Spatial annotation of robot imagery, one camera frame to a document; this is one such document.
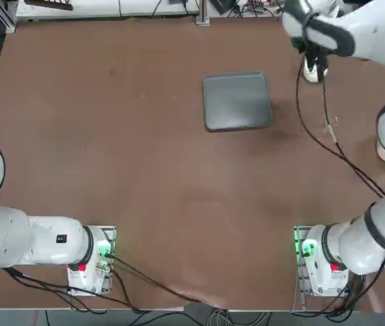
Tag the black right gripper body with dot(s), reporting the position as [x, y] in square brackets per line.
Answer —
[311, 47]

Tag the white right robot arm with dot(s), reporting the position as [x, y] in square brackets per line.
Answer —
[375, 30]

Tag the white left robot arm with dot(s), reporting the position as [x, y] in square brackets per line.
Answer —
[2, 237]

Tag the white bowl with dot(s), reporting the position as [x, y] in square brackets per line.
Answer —
[310, 77]

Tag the dark grey square tray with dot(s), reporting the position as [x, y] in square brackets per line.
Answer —
[236, 100]

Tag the black slatted item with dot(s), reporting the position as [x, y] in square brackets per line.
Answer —
[51, 3]

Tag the aluminium profile rail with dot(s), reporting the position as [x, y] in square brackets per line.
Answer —
[203, 12]

